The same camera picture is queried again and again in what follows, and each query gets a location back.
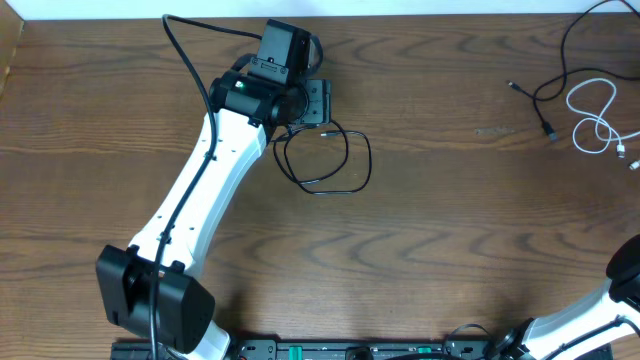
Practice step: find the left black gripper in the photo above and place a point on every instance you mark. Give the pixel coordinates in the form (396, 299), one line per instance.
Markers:
(321, 94)

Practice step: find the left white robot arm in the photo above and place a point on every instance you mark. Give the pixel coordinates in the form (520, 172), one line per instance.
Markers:
(151, 288)

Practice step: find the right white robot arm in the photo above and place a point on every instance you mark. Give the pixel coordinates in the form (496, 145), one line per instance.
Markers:
(605, 315)

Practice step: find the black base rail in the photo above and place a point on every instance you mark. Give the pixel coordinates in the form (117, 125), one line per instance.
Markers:
(276, 350)

